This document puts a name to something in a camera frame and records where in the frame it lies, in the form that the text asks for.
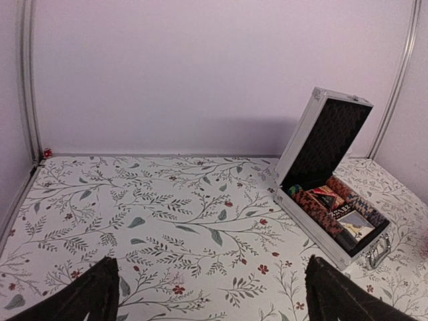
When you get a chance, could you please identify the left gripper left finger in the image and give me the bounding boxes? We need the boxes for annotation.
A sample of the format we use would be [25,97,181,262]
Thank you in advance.
[10,257,120,320]

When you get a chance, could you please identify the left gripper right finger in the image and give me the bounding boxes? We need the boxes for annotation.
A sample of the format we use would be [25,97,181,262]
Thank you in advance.
[305,255,413,321]

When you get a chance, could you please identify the black chip stack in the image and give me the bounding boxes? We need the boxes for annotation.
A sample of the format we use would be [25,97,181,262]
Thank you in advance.
[334,229,358,252]

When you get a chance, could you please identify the aluminium poker case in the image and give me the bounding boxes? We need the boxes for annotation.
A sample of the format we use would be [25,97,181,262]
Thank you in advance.
[274,87,391,270]

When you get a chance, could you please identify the triangular all-in button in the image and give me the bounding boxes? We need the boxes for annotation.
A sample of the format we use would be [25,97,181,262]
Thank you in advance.
[309,185,338,209]

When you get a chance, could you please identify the blue booklet card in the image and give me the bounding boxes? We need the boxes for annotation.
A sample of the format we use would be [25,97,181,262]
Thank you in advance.
[338,210,375,241]

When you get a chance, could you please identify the orange chip row left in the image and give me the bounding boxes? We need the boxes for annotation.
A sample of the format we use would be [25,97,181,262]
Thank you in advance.
[287,185,344,237]

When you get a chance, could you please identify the orange chip row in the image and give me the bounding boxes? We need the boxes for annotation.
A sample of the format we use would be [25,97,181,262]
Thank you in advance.
[287,185,344,237]
[326,176,387,227]

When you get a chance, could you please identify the orange chip row right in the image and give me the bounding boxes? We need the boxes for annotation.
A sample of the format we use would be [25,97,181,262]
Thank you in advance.
[326,176,387,227]

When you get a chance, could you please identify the floral table mat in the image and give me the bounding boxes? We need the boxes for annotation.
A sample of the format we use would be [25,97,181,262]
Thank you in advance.
[0,155,428,321]

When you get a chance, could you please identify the small red die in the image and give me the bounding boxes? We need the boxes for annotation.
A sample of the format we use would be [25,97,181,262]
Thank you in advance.
[43,148,52,158]

